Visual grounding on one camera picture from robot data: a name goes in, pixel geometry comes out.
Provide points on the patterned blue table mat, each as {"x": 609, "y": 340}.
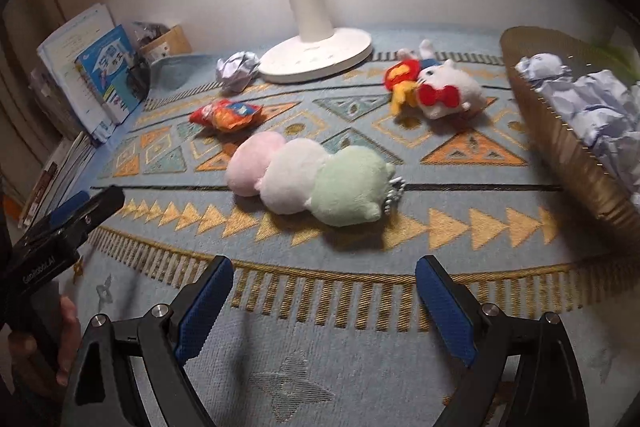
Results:
{"x": 323, "y": 325}

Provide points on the large lined paper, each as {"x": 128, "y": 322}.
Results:
{"x": 604, "y": 115}

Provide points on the paper ball back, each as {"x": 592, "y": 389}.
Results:
{"x": 237, "y": 71}

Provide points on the white paper stack upright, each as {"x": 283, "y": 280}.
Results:
{"x": 59, "y": 52}

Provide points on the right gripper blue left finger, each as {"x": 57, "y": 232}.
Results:
{"x": 170, "y": 335}

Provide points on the green tissue box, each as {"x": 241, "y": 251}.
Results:
{"x": 622, "y": 47}

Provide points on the wooden pen cup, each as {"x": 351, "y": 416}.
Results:
{"x": 172, "y": 42}

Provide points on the blue study book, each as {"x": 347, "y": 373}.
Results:
{"x": 103, "y": 65}

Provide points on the paper ball pile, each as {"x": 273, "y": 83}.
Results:
{"x": 542, "y": 66}

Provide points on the white desk lamp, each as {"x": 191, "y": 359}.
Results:
{"x": 318, "y": 51}

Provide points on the flat stack of books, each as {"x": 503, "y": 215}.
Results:
{"x": 57, "y": 177}

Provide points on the three-ball pastel plush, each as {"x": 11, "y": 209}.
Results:
{"x": 312, "y": 181}

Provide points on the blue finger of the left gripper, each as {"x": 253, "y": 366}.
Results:
{"x": 66, "y": 210}
{"x": 98, "y": 209}

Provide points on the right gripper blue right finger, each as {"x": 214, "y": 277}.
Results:
{"x": 477, "y": 334}

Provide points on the person's left hand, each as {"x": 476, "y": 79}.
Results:
{"x": 42, "y": 365}

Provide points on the orange snack packet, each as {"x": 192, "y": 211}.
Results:
{"x": 227, "y": 116}

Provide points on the hello kitty plush toy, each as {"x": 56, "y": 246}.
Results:
{"x": 439, "y": 89}

